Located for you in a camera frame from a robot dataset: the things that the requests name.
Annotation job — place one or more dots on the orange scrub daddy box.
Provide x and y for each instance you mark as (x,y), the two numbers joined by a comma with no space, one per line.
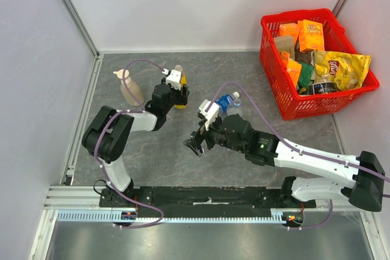
(311,36)

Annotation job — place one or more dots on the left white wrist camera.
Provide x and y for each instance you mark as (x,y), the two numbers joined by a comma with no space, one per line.
(172,78)

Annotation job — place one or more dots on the green package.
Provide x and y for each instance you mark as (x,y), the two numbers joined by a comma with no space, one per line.
(305,74)

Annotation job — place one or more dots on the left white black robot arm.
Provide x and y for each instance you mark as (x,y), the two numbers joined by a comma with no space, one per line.
(107,135)

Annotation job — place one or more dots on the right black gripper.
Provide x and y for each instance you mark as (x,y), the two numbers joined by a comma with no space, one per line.
(203,139)

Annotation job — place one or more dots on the yellow juice bottle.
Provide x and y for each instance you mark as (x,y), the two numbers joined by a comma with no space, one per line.
(183,82)

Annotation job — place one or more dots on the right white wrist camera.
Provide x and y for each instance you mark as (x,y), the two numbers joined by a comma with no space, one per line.
(208,111)

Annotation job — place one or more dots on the beige pump soap bottle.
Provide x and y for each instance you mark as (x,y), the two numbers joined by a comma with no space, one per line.
(130,89)

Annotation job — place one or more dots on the brown cardboard box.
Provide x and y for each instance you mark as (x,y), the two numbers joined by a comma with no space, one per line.
(285,43)

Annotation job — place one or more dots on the yellow chips bag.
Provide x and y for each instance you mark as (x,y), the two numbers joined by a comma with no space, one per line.
(347,71)

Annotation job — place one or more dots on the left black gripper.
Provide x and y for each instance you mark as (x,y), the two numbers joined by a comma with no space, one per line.
(182,99)

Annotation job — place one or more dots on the white cable duct rail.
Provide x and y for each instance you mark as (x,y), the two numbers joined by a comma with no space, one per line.
(133,217)

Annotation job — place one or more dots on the dark can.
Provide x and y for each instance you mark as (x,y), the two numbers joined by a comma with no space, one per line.
(322,88)

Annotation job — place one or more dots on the orange packet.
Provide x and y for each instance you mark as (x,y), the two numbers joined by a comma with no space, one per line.
(292,67)

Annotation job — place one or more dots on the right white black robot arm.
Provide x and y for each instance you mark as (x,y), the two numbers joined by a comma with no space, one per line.
(357,179)

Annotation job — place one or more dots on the crushed clear water bottle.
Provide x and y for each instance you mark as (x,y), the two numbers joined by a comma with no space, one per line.
(224,101)

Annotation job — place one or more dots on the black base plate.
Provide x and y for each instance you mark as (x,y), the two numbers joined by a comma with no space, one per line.
(215,202)

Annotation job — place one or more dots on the clear blue label bottle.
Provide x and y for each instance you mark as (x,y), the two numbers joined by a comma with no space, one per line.
(235,107)

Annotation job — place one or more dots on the small orange box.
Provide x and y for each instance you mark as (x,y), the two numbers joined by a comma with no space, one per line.
(291,29)

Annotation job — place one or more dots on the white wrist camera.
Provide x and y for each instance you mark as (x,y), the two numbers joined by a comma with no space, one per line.
(208,111)
(172,78)

